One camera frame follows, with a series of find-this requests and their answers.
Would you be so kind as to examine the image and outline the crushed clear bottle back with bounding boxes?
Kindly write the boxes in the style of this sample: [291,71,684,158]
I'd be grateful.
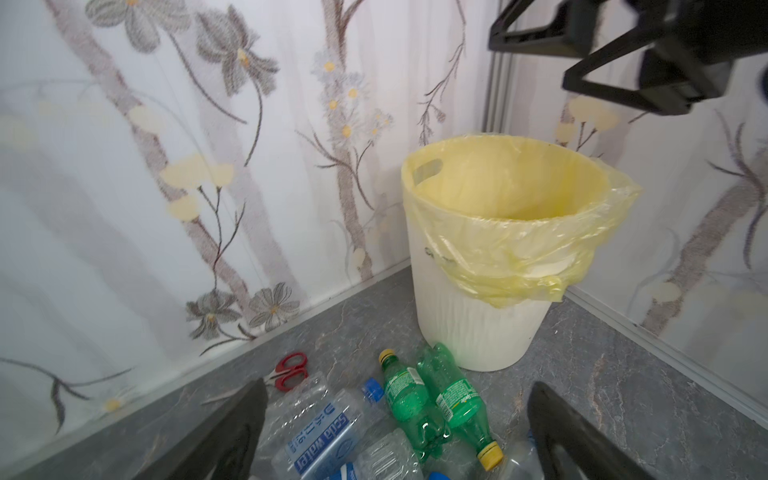
[249,371,329,479]

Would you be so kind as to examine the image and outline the soda water clear bottle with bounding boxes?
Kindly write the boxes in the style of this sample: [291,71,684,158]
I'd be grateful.
[272,378,384,479]

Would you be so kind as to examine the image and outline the green bottle yellow cap left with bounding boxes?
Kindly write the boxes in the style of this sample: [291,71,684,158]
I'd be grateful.
[379,349,450,463]

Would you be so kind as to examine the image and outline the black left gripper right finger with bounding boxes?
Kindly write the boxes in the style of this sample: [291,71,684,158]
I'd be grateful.
[526,381,653,480]

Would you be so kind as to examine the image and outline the green bottle yellow cap right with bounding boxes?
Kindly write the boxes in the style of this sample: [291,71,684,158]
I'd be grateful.
[417,343,504,472]

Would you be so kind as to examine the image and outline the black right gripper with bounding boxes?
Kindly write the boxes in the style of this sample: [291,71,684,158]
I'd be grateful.
[488,0,767,116]

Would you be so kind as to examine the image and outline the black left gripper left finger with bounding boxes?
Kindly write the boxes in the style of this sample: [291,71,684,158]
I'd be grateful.
[136,380,268,480]

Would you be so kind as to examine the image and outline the red handled scissors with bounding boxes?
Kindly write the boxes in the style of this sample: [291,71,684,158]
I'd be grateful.
[200,351,311,406]

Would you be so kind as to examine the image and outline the yellow plastic bin liner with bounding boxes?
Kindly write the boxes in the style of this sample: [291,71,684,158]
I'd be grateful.
[401,134,642,308]

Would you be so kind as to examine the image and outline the white ribbed trash bin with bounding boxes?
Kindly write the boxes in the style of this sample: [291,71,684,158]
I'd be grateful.
[406,219,551,372]

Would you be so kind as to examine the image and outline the blue label bottle white cap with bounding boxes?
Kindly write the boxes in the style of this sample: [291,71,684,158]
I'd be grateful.
[327,428,424,480]

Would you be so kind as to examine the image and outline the green bottle yellow cap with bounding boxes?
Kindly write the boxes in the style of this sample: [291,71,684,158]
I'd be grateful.
[379,349,450,463]
[417,343,504,472]

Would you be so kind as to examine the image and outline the clear bottle blue cap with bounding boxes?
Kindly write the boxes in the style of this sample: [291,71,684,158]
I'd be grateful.
[496,430,544,480]

